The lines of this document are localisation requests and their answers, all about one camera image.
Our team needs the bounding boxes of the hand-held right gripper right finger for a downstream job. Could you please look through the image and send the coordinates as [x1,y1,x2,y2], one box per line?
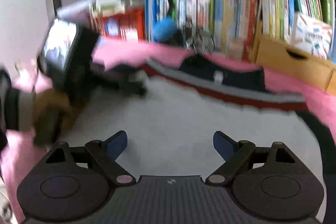
[205,131,297,186]

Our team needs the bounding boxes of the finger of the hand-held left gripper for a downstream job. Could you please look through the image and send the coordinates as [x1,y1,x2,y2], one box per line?
[100,69,147,96]

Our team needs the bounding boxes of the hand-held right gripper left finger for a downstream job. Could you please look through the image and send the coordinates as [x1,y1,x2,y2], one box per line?
[45,130,137,185]

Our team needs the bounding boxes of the navy jacket white lining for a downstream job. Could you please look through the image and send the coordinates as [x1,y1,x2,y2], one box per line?
[56,55,336,224]

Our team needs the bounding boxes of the person's left hand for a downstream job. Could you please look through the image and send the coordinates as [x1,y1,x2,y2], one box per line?
[33,89,75,146]

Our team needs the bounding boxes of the pink blanket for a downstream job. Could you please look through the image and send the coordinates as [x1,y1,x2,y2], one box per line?
[0,39,336,224]

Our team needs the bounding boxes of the red plastic crate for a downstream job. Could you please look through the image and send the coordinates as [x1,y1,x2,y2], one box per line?
[89,7,146,41]

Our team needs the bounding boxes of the blue plush ball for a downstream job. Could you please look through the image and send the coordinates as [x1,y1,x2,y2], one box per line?
[154,18,176,42]

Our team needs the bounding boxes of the cluster of metal trinkets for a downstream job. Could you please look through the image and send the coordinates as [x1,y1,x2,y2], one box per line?
[182,23,217,54]

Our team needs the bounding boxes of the wooden drawer box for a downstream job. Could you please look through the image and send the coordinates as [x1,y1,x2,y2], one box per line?
[252,35,336,96]

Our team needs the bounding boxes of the row of shelved books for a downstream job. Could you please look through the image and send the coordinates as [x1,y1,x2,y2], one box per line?
[146,0,336,56]

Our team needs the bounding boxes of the white cardboard box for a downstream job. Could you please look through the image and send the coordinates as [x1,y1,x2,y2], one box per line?
[290,13,334,60]

